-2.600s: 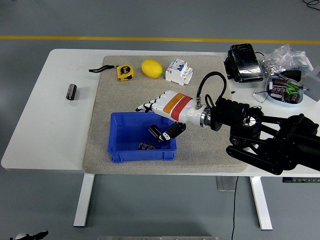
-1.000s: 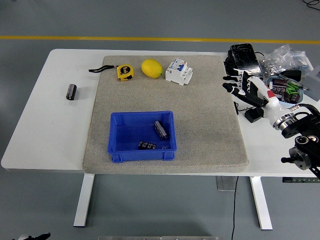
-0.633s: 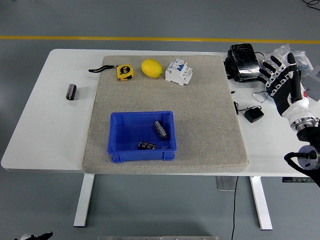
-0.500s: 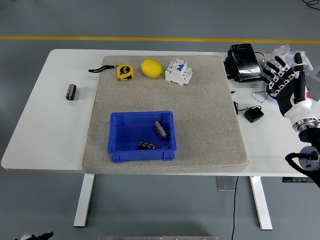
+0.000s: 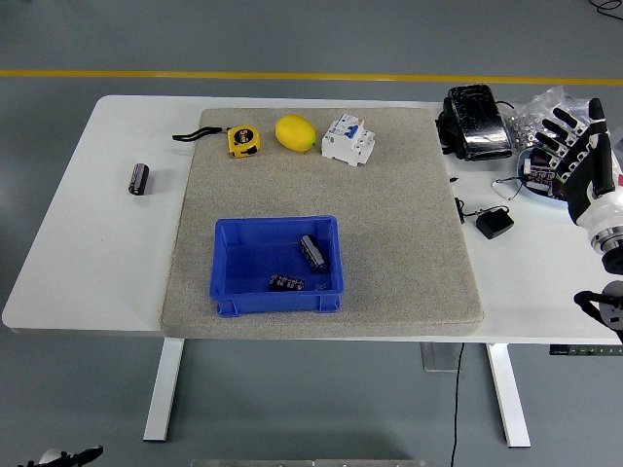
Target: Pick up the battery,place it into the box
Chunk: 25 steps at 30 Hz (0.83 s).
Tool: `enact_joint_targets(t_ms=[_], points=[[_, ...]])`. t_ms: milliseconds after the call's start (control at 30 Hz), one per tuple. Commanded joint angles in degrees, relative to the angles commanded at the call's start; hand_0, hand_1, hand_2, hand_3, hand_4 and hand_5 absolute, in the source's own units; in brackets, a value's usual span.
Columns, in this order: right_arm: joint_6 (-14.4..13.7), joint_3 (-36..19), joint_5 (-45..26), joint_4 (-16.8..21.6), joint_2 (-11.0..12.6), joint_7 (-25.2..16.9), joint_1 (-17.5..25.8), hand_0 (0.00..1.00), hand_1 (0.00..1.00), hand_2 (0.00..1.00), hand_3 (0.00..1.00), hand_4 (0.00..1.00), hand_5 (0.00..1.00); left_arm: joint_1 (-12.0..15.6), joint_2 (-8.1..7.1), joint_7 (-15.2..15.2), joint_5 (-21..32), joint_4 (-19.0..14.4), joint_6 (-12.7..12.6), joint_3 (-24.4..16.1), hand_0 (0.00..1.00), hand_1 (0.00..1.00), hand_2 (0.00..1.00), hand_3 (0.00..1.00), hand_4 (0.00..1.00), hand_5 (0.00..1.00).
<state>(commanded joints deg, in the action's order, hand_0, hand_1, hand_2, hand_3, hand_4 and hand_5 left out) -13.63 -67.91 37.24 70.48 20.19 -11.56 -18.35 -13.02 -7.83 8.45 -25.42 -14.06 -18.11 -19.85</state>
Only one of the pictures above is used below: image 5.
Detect white-labelled electronic part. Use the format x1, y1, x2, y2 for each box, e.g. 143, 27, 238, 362
528, 154, 561, 194

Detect white table leg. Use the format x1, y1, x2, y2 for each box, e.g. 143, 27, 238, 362
142, 338, 186, 443
485, 342, 531, 449

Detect light blue tray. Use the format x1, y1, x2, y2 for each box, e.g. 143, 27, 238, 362
516, 147, 570, 209

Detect grey metal floor plate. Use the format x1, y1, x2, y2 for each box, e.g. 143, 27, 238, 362
421, 342, 464, 374

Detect yellow lemon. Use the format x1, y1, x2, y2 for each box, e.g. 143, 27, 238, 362
275, 114, 318, 154

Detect black plug cord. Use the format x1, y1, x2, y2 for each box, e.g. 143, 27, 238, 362
454, 196, 488, 226

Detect clear plastic bag of parts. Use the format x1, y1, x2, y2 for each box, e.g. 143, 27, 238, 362
500, 86, 610, 150

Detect grey-brown mat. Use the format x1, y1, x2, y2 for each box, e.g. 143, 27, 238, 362
159, 107, 487, 339

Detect dark brown cylindrical battery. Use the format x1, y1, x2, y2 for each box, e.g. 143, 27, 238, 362
268, 272, 307, 293
128, 162, 150, 197
298, 233, 331, 273

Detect table height control panel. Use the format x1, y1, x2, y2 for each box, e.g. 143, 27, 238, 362
548, 343, 623, 357

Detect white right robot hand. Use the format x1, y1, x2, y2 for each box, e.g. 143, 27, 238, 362
534, 96, 623, 235

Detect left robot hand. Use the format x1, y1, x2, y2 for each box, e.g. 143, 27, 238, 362
17, 445, 104, 467

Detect white circuit breaker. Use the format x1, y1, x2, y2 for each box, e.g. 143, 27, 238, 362
320, 112, 377, 168

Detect black glossy case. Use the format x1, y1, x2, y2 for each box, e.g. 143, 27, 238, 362
435, 84, 515, 162

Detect blue plastic box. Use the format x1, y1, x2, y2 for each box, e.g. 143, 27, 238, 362
208, 215, 346, 318

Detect yellow tape measure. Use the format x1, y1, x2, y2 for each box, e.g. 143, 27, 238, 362
172, 125, 262, 160

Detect thin black wire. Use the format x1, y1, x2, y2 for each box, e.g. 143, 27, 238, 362
492, 175, 526, 202

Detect black plug adapter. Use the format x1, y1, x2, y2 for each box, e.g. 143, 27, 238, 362
475, 206, 516, 240

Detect black looped floor cable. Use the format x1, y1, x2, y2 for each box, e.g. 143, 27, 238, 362
588, 0, 623, 20

